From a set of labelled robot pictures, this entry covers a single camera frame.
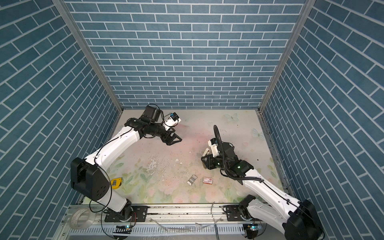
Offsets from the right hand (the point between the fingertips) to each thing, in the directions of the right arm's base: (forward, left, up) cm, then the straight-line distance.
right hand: (202, 157), depth 79 cm
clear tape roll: (-32, +59, -11) cm, 68 cm away
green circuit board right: (-27, -28, -16) cm, 42 cm away
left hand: (+9, +14, +7) cm, 18 cm away
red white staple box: (-7, -4, -14) cm, 16 cm away
